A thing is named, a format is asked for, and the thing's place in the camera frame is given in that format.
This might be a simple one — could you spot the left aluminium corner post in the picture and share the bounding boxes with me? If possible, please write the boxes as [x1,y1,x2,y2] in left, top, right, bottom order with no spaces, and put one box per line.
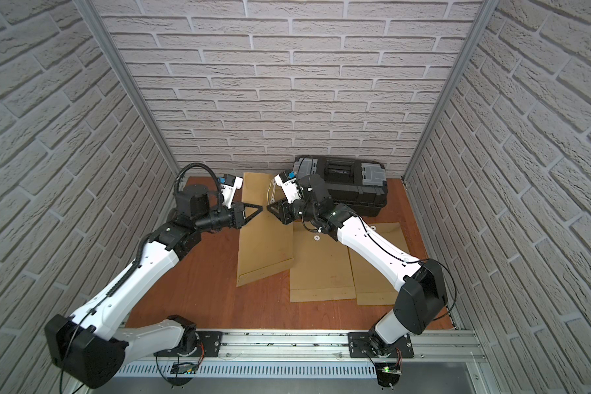
[75,0,180,175]

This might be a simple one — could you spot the right aluminium corner post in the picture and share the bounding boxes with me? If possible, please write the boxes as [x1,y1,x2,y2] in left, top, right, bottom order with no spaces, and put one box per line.
[402,0,499,183]

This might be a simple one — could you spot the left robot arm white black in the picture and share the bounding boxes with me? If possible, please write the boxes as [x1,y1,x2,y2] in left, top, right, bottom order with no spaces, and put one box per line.
[44,163,252,389]

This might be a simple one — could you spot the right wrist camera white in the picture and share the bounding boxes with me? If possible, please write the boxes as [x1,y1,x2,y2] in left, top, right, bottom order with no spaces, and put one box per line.
[274,171,302,204]

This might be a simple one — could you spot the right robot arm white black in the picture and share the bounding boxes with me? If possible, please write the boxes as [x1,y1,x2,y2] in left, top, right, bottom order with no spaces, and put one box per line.
[267,198,448,356]

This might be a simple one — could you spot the black grey plastic toolbox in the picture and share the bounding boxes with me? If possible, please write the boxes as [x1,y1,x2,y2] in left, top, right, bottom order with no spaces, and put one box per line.
[293,155,388,217]

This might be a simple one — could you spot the aluminium corner post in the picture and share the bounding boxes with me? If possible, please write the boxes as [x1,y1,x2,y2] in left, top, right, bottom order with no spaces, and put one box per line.
[402,0,499,183]
[75,0,180,175]

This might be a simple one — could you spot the brown kraft file bag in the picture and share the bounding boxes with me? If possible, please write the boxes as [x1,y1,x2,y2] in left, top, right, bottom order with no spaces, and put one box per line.
[346,222,410,306]
[290,223,356,303]
[236,172,294,287]

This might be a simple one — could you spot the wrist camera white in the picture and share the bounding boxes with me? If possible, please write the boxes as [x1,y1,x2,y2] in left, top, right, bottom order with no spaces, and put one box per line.
[218,174,243,208]
[274,171,302,204]

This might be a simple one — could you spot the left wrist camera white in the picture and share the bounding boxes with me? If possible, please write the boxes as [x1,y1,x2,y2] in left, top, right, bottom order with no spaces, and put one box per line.
[218,174,243,208]

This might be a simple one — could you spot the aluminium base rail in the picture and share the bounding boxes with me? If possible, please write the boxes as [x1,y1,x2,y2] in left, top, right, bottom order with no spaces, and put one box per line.
[83,327,489,364]

